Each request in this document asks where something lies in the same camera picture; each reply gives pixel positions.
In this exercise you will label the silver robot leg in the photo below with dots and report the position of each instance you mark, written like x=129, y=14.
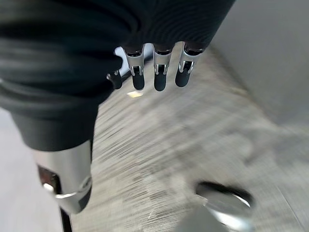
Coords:
x=229, y=215

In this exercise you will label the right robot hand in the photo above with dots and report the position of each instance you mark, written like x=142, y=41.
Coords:
x=72, y=60

